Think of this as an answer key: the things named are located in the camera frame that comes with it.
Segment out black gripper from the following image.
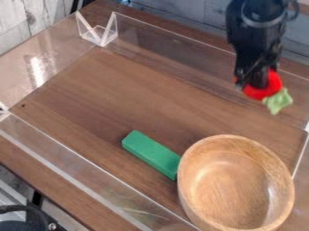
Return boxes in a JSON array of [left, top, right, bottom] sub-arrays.
[[226, 0, 301, 88]]

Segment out red plush strawberry toy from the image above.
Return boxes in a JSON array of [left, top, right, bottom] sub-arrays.
[[235, 69, 295, 116]]

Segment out green rectangular block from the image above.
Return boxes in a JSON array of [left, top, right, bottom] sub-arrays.
[[122, 130, 181, 180]]

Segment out wooden bowl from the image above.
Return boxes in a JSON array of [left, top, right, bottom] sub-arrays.
[[178, 134, 295, 231]]

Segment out clear acrylic back wall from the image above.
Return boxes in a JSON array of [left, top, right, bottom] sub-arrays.
[[113, 14, 309, 128]]

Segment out clear acrylic wall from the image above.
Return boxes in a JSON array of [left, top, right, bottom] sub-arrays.
[[0, 112, 200, 231], [113, 14, 309, 128]]

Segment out clear acrylic corner bracket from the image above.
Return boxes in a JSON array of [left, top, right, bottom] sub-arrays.
[[75, 12, 118, 47]]

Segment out clear acrylic front wall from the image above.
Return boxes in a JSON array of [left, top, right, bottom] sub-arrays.
[[0, 112, 200, 231]]

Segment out black clamp with cable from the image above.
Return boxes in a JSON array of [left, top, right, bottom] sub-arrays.
[[0, 190, 69, 231]]

